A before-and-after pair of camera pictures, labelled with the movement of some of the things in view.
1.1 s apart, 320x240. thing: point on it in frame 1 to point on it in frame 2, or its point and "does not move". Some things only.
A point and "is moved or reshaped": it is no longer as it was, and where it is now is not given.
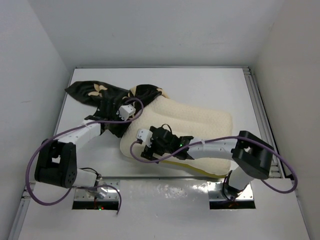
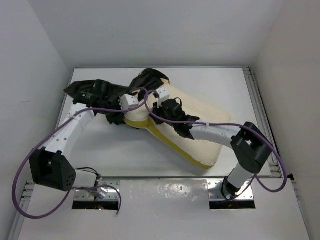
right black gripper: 148,152 to 157,109
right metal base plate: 215,191 does not move
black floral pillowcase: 119,106 is moved or reshaped
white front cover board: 163,209 does not move
